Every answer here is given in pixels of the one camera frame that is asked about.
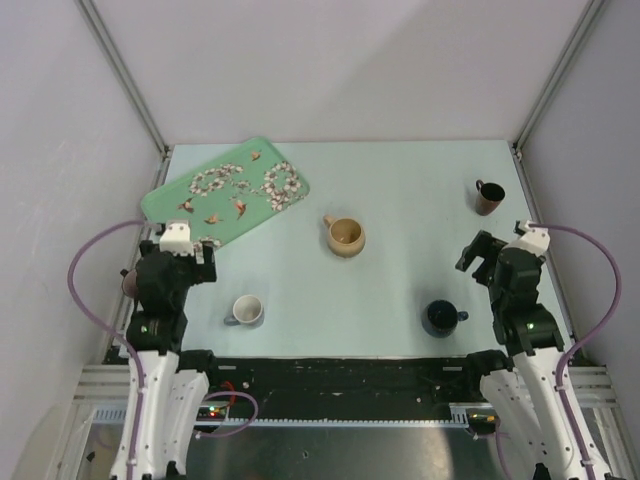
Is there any pink ribbed mug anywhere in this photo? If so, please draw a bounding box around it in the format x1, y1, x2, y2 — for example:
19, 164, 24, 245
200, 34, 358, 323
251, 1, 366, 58
120, 269, 138, 299

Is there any brown mug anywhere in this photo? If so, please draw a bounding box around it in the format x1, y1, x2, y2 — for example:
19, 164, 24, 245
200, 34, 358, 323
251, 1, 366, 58
475, 179, 506, 216

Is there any blue mug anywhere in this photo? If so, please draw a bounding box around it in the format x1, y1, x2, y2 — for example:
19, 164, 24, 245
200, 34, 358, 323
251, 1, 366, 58
420, 300, 469, 338

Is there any small grey-blue cup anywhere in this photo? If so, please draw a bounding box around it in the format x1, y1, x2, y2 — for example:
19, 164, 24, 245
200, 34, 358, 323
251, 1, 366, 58
223, 295, 265, 328

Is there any beige mug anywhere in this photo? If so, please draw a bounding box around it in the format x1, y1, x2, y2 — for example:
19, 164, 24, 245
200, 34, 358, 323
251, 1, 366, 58
323, 215, 366, 258

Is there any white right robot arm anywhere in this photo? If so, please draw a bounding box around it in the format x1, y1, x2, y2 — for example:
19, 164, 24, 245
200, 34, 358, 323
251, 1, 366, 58
455, 221, 613, 479

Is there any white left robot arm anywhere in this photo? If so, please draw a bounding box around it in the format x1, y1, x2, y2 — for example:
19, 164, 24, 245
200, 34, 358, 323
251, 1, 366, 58
109, 240, 222, 479

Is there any green floral tray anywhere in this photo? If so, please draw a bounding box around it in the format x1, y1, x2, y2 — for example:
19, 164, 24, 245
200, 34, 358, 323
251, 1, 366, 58
141, 137, 310, 248

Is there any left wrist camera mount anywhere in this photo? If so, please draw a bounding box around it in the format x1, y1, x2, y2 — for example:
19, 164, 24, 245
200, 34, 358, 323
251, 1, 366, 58
158, 220, 194, 257

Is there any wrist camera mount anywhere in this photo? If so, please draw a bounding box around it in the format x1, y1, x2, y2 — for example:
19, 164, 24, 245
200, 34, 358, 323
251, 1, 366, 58
158, 220, 194, 257
509, 220, 550, 257

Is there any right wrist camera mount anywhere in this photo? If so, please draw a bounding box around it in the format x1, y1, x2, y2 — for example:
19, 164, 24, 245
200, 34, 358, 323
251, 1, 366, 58
509, 220, 550, 257

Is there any aluminium frame rail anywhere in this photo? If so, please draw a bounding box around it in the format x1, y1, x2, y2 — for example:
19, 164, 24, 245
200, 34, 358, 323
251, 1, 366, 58
74, 365, 130, 403

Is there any white slotted cable duct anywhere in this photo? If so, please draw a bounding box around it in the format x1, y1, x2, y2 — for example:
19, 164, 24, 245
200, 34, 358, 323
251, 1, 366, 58
93, 405, 469, 428

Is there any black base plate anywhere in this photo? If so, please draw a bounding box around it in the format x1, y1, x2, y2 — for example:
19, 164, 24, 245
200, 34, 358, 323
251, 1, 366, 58
209, 357, 485, 420

